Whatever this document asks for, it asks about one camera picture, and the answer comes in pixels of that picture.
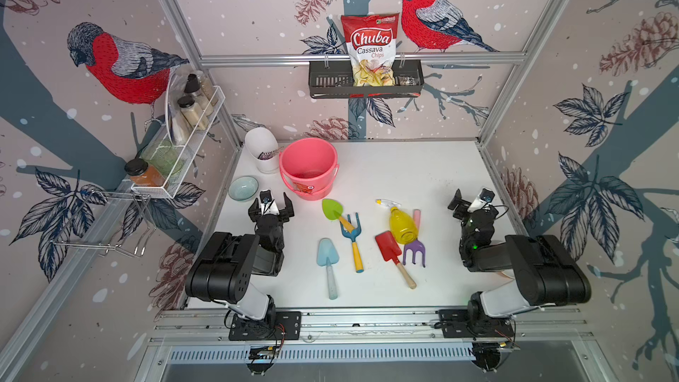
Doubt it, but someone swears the green trowel yellow handle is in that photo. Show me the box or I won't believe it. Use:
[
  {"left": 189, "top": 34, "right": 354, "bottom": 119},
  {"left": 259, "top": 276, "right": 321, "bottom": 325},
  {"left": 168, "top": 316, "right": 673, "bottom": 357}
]
[{"left": 322, "top": 198, "right": 355, "bottom": 233}]

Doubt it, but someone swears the light blue trowel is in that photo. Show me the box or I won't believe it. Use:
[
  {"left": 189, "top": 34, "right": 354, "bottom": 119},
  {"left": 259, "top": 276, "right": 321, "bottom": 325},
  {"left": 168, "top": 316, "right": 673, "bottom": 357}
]
[{"left": 317, "top": 238, "right": 340, "bottom": 301}]

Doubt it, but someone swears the yellow spray bottle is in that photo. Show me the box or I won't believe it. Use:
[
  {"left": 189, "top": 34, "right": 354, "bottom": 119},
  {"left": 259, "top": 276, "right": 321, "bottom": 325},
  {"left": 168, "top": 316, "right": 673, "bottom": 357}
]
[{"left": 376, "top": 199, "right": 418, "bottom": 245}]

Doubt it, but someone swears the purple rake pink handle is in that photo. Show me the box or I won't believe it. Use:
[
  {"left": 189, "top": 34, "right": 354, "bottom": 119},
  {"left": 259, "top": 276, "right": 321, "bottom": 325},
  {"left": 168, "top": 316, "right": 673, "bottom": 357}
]
[{"left": 401, "top": 209, "right": 426, "bottom": 268}]

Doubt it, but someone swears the blue hand fork yellow handle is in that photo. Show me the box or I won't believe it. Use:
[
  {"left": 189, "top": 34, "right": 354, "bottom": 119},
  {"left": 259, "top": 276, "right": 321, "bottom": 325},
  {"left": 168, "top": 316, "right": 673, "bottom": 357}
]
[{"left": 341, "top": 213, "right": 364, "bottom": 273}]

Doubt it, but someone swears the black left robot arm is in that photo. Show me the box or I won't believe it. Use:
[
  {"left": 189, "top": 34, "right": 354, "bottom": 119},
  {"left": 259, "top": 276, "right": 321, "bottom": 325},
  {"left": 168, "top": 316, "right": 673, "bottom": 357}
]
[{"left": 185, "top": 190, "right": 302, "bottom": 342}]

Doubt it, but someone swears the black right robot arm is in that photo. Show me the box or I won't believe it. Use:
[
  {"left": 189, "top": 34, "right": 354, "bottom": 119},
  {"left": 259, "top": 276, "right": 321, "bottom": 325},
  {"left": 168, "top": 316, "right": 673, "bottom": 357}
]
[{"left": 437, "top": 189, "right": 592, "bottom": 340}]

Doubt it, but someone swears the small green ceramic bowl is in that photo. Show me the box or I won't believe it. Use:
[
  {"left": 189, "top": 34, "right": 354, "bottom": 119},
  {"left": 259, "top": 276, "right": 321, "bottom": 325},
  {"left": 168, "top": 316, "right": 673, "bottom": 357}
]
[{"left": 227, "top": 175, "right": 259, "bottom": 202}]

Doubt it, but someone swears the pink plastic bucket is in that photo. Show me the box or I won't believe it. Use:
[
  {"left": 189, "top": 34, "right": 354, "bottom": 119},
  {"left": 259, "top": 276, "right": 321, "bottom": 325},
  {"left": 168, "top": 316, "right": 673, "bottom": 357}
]
[{"left": 279, "top": 138, "right": 340, "bottom": 201}]

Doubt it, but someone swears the white paper cup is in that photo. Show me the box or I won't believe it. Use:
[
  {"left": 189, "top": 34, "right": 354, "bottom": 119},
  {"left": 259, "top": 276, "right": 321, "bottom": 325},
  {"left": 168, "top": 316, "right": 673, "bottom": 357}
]
[{"left": 244, "top": 127, "right": 279, "bottom": 174}]

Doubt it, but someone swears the orange spice jar black lid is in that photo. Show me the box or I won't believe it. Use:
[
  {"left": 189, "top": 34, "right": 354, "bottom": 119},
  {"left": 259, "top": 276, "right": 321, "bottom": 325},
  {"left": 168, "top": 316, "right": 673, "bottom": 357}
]
[{"left": 124, "top": 158, "right": 166, "bottom": 187}]

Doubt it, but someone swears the beige spice bottle front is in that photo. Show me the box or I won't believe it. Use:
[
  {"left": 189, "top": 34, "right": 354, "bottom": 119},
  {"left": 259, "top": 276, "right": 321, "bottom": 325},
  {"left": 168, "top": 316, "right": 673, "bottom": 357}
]
[{"left": 177, "top": 95, "right": 209, "bottom": 131}]

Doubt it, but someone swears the beige spice bottle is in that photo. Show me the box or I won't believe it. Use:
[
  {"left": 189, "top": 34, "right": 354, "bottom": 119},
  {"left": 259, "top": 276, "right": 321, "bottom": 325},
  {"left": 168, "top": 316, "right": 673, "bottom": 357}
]
[
  {"left": 177, "top": 95, "right": 209, "bottom": 131},
  {"left": 184, "top": 74, "right": 214, "bottom": 116}
]

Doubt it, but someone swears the beige spice bottle back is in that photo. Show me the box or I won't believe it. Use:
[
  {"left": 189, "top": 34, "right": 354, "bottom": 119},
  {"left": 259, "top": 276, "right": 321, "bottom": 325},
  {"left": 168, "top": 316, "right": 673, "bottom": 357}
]
[{"left": 184, "top": 74, "right": 214, "bottom": 116}]

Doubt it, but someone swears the red cassava chips bag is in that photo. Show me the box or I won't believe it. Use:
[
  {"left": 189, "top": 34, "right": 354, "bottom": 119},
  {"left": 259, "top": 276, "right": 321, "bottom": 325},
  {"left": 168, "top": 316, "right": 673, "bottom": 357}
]
[{"left": 341, "top": 13, "right": 399, "bottom": 87}]

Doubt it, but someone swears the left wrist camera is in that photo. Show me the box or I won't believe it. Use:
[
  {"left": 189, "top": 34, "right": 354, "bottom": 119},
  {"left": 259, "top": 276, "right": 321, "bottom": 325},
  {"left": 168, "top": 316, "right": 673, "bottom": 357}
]
[{"left": 259, "top": 190, "right": 279, "bottom": 215}]

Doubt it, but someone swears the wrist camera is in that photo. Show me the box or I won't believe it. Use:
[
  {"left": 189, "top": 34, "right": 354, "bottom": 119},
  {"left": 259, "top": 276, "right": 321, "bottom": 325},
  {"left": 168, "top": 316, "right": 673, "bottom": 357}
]
[
  {"left": 468, "top": 187, "right": 495, "bottom": 212},
  {"left": 259, "top": 190, "right": 279, "bottom": 215}
]

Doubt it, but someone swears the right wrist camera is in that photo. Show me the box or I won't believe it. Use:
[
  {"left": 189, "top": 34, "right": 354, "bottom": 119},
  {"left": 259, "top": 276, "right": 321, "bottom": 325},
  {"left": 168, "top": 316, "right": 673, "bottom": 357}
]
[{"left": 468, "top": 187, "right": 495, "bottom": 212}]

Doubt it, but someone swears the red shovel wooden handle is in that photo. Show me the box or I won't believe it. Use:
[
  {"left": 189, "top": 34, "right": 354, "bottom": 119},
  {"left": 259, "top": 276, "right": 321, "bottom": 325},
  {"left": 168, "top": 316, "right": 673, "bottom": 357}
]
[{"left": 375, "top": 231, "right": 417, "bottom": 289}]

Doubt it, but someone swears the white wire wall shelf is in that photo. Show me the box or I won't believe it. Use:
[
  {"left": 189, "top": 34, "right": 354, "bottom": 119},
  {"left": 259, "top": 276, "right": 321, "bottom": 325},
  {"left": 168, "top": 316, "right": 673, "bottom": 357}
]
[{"left": 132, "top": 65, "right": 226, "bottom": 199}]

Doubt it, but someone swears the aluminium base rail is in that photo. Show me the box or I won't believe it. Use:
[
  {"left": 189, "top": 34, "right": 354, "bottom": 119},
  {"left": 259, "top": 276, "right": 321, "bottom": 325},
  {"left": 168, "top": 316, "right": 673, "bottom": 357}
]
[{"left": 136, "top": 307, "right": 600, "bottom": 381}]

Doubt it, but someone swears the chrome wire rack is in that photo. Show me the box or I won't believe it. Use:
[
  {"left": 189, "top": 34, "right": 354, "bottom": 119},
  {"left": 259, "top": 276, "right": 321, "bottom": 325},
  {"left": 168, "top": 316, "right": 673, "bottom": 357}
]
[{"left": 50, "top": 192, "right": 157, "bottom": 258}]

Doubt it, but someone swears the black wire wall basket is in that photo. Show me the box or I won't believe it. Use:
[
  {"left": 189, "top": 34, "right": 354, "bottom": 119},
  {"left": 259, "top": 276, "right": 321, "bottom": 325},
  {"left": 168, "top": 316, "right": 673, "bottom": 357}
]
[{"left": 309, "top": 60, "right": 424, "bottom": 99}]

